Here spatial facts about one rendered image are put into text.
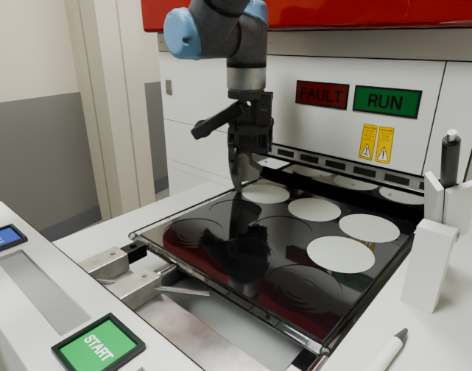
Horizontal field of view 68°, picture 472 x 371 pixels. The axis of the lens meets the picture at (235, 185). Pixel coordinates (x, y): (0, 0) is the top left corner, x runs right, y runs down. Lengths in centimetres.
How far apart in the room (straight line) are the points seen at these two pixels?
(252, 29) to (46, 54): 183
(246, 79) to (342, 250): 34
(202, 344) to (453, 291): 28
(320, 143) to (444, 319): 48
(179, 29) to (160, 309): 40
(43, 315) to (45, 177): 203
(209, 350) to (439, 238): 27
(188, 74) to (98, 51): 130
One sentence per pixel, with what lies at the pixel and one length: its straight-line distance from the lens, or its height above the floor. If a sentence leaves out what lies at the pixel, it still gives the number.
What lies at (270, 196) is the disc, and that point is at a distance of 74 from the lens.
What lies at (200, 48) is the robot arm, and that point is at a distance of 59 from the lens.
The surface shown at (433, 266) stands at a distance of 37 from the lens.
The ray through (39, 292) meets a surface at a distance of 44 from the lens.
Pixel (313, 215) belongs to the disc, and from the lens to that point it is 68.
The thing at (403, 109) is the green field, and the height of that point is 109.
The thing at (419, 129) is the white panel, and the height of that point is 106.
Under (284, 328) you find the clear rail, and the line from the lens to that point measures 43.
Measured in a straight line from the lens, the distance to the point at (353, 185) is 75.
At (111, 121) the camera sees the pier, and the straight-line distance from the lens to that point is 230.
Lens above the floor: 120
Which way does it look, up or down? 23 degrees down
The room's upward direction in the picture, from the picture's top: straight up
